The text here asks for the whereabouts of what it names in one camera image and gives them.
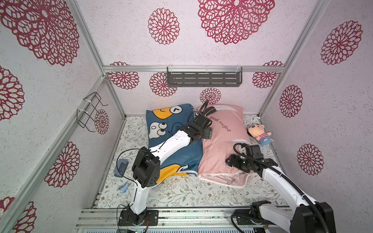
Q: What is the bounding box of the pink good night pillow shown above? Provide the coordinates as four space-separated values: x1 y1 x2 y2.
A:
198 104 251 188

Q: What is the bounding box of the blue cartoon pillow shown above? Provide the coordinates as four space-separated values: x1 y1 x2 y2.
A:
146 103 203 184

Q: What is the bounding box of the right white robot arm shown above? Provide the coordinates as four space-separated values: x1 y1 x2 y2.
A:
225 143 336 233

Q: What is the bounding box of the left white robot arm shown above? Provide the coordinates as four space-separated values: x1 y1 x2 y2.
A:
129 114 212 216

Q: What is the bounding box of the small plush doll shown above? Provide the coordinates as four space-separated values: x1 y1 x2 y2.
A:
247 124 274 146

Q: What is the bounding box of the blue grey phone holder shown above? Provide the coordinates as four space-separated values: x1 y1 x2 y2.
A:
114 159 129 178

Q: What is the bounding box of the small blue clip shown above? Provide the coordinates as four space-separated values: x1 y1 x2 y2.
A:
118 182 129 194

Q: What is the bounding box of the floral bed sheet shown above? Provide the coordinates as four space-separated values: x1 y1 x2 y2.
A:
94 116 287 208

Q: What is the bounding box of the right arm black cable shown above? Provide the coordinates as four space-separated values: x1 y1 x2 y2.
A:
233 142 330 233

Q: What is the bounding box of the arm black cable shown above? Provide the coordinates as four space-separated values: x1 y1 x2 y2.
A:
233 142 330 233
116 100 210 231

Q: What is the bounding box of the grey wall shelf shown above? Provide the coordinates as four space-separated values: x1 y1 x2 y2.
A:
166 67 243 87

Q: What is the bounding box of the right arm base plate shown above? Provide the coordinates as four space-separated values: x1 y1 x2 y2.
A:
233 209 273 225

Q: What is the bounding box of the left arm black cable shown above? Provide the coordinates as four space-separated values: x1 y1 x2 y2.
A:
116 100 210 231

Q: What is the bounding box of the black wire wall rack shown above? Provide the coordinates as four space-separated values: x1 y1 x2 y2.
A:
76 92 109 135

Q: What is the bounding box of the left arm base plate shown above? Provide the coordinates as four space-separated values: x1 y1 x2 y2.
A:
118 207 159 227

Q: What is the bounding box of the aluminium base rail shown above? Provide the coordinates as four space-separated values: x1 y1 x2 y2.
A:
75 207 283 233

